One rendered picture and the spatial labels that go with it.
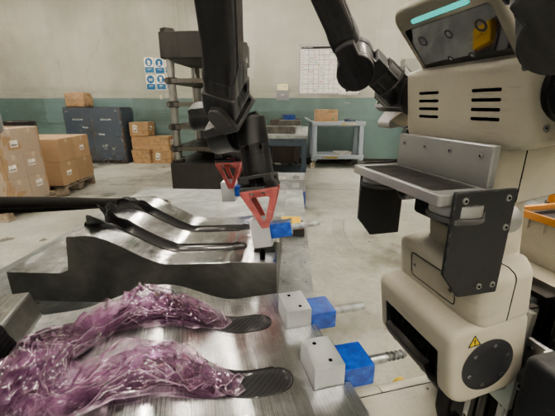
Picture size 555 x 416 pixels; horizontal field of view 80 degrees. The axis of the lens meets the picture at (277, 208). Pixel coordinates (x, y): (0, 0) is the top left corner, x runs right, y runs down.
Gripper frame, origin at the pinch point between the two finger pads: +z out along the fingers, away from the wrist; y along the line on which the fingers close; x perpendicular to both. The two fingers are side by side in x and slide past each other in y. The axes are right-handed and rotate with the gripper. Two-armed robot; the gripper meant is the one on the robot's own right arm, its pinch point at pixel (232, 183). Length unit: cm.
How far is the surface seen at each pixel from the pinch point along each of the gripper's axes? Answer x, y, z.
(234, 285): 6.5, 36.0, 10.5
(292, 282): 16.7, 26.9, 15.2
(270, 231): 12.7, 30.6, 2.3
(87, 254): -19.6, 36.2, 4.4
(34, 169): -279, -266, 42
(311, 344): 19, 55, 7
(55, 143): -287, -320, 18
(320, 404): 20, 61, 10
